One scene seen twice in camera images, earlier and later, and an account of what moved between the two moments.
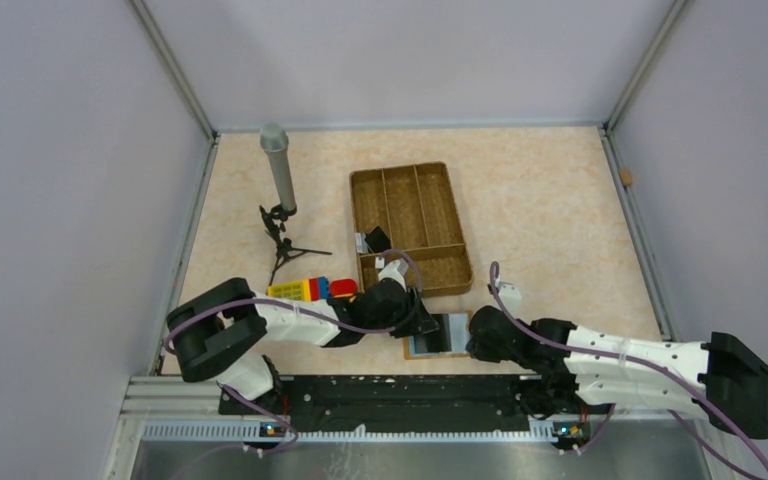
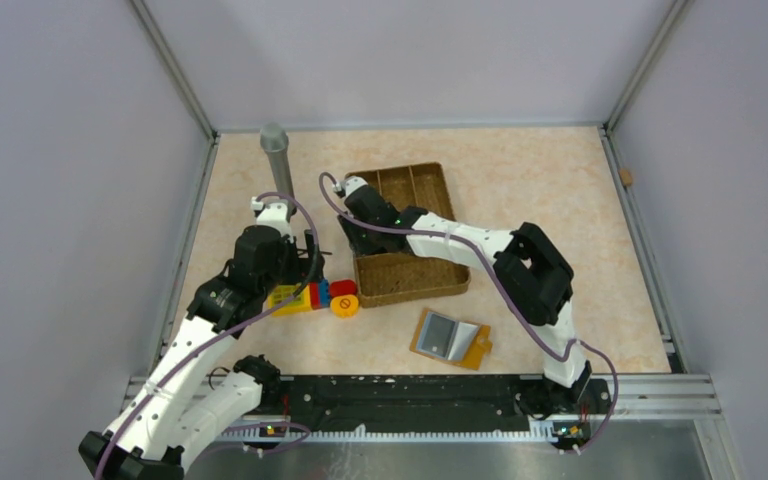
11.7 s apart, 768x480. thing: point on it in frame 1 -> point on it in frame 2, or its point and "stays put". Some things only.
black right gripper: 478,350 -> 359,248
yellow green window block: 293,290 stays put
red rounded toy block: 341,288 stays put
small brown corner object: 626,177 stays put
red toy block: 314,282 stays put
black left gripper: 419,322 -> 304,268
